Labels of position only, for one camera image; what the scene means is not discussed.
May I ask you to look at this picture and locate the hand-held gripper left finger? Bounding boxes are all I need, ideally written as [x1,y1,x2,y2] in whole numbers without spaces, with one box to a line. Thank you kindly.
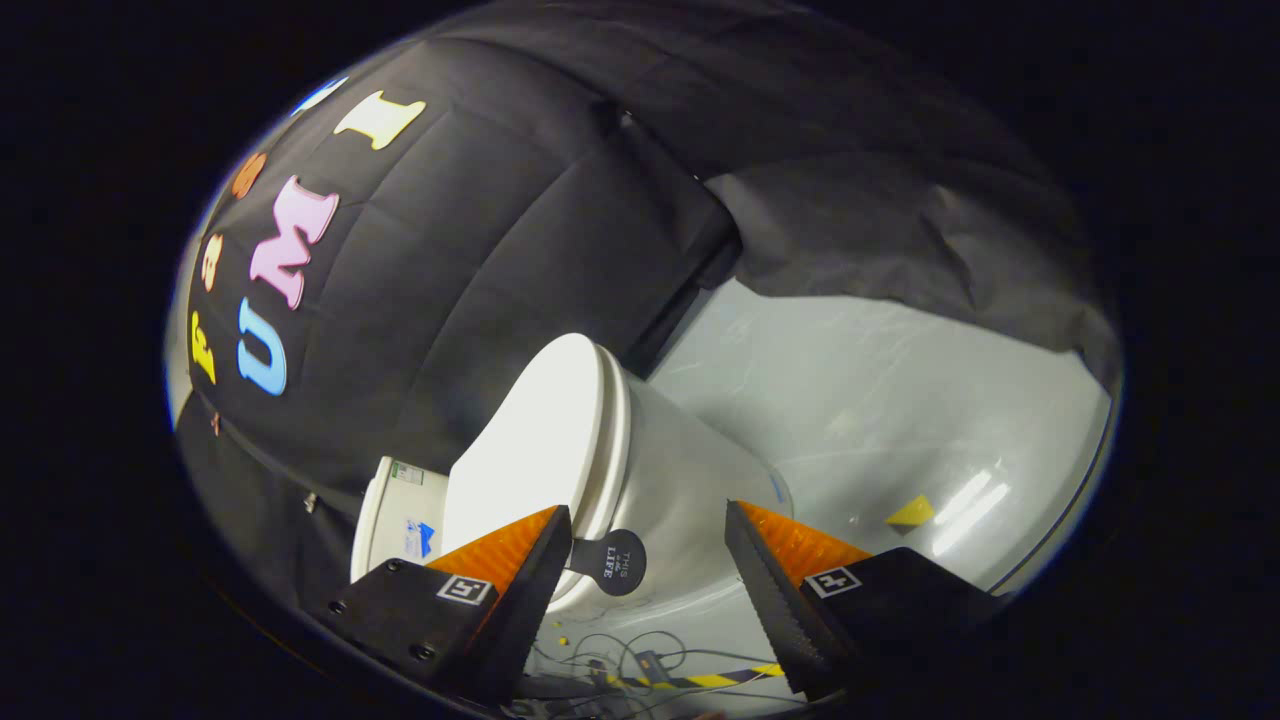
[325,505,573,706]

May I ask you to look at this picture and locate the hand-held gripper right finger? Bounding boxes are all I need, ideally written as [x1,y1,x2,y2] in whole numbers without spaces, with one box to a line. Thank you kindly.
[725,500,1006,701]

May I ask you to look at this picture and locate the black round lid tab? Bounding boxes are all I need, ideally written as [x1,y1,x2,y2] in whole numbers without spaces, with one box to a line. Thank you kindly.
[567,529,648,598]

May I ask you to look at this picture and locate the white toilet lid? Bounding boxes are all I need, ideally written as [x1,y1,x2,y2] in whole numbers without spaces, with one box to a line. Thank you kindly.
[440,333,618,563]

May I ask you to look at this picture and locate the white toilet body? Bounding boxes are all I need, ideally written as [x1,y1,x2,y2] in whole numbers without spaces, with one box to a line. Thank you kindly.
[350,345,796,629]

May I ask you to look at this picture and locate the yellow black striped tape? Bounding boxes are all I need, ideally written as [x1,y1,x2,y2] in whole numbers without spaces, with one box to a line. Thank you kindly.
[610,662,787,692]

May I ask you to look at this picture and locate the black backdrop cloth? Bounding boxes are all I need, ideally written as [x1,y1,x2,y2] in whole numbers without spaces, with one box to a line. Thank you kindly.
[170,0,1126,601]

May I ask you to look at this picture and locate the thin black floor cables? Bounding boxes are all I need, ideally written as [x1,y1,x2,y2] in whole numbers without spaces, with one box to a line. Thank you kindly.
[520,625,786,717]

